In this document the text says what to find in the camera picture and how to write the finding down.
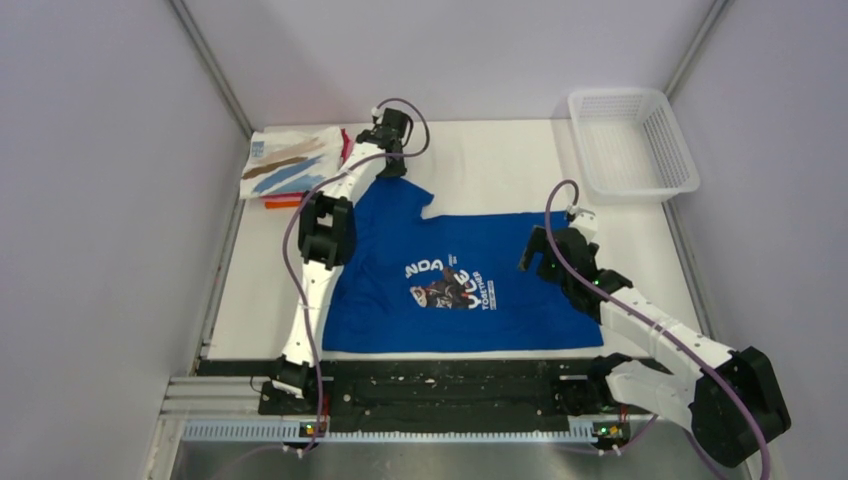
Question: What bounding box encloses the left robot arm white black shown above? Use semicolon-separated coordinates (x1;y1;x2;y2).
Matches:
270;107;414;416

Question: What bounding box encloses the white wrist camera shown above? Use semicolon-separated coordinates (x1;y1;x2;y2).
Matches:
566;205;598;243
371;105;386;123

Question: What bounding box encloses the white striped folded t shirt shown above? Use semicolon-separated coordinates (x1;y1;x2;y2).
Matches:
239;125;346;200

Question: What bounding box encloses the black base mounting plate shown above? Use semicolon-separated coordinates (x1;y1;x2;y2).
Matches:
197;354;667;438

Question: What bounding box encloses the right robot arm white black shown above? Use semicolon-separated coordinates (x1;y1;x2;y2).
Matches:
519;226;791;478

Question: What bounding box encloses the white plastic basket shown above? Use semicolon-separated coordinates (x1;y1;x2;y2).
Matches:
567;87;701;205

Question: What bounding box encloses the white slotted cable duct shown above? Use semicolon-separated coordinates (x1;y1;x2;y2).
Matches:
181;419;597;443

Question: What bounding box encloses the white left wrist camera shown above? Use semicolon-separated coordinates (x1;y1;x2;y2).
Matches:
371;105;386;123

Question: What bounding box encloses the orange folded t shirt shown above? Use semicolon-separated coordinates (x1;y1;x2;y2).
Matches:
264;199;301;209

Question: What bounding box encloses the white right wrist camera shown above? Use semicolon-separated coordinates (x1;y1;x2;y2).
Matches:
566;205;598;243

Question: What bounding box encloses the blue t shirt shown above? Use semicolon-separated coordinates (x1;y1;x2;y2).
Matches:
322;179;603;354

